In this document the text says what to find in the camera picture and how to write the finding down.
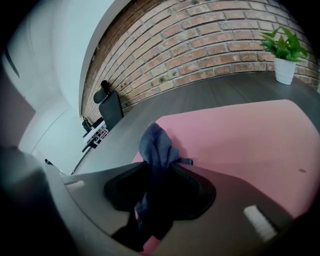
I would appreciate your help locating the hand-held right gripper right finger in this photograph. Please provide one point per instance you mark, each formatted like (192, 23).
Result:
(225, 207)

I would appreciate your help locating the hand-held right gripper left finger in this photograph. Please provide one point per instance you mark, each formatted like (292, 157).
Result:
(87, 205)

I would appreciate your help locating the pink desk mat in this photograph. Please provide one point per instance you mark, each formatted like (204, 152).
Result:
(237, 140)

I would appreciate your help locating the dark blue cloth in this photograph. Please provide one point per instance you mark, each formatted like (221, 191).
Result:
(157, 150)

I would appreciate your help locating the black office chair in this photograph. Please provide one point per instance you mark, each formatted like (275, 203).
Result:
(111, 110)

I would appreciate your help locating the green plant in white pot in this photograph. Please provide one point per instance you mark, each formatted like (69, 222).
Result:
(285, 67)

